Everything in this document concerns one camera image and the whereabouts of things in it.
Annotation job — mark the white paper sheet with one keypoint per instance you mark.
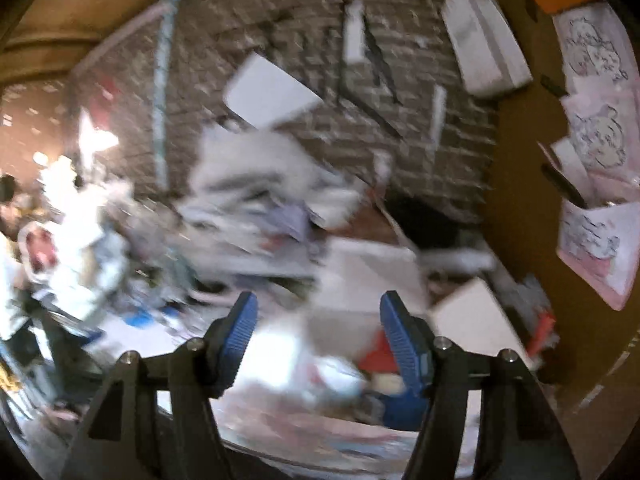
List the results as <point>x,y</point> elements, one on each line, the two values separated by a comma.
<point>372,280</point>

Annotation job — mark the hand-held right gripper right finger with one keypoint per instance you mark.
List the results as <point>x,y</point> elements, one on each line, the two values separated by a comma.
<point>400,340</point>

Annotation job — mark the large white plush toy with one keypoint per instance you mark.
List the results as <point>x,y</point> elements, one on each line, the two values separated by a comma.
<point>75,260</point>

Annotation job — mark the white wall card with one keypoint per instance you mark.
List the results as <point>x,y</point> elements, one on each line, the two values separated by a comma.
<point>272,92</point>

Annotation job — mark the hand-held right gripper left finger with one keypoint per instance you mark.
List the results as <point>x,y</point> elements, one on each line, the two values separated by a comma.
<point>237,340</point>

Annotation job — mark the teddy bear red hat blue coat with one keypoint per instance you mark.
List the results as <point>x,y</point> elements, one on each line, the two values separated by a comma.
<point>395,415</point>

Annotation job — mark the white box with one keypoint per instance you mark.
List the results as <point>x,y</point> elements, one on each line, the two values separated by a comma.
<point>475,315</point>

